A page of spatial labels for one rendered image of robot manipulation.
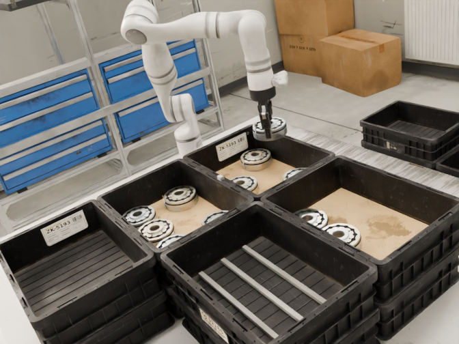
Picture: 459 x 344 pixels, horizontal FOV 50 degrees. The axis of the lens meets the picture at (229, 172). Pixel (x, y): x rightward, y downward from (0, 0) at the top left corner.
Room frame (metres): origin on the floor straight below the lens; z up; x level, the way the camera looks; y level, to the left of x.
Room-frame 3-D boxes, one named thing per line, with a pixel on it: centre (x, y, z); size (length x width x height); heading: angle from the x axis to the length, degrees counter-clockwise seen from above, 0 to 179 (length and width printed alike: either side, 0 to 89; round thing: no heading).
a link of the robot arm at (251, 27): (1.34, -0.14, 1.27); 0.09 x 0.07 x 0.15; 165
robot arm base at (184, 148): (1.67, 0.12, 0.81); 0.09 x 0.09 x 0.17; 37
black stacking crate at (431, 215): (1.00, -0.29, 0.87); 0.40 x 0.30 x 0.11; 30
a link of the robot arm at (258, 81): (1.34, -0.16, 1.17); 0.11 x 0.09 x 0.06; 77
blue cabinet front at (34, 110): (2.89, 1.04, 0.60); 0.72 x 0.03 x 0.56; 121
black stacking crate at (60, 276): (1.04, 0.43, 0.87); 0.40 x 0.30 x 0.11; 30
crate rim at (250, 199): (1.19, 0.17, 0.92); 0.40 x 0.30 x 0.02; 30
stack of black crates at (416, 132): (2.04, -0.88, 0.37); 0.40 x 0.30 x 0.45; 31
